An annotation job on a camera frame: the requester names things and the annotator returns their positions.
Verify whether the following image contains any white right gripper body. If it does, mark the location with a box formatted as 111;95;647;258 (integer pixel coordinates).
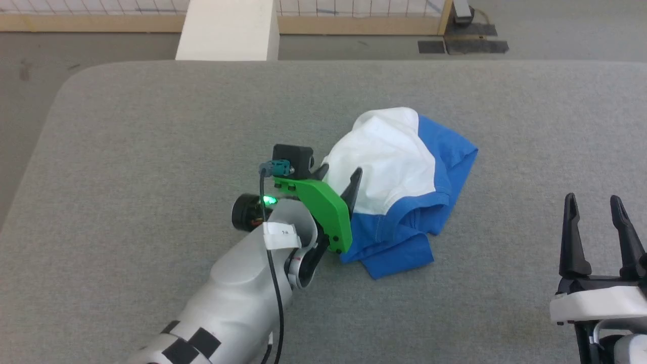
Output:
549;273;647;327

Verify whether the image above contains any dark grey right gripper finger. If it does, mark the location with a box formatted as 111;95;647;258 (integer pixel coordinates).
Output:
609;195;647;279
559;193;592;278

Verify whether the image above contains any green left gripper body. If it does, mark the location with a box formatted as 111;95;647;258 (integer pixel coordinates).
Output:
273;176;353;254

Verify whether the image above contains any blue and white t-shirt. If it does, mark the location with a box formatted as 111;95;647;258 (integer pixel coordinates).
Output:
320;107;479;280

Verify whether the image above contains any white paper label tag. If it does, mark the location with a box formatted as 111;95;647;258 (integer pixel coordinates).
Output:
262;221;300;250

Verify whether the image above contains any plain white pillar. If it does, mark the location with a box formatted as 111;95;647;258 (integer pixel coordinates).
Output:
175;0;280;62

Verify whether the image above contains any long black floor plate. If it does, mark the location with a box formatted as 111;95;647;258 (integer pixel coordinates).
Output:
445;39;509;55

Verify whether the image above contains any black floor mat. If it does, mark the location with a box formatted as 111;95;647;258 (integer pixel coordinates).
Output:
444;23;498;37

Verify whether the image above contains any black cable with teal connector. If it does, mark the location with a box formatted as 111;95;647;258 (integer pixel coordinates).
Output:
259;160;294;364

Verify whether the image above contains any grid-pattern partition with wooden frame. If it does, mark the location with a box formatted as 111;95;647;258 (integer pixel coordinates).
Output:
0;0;454;36

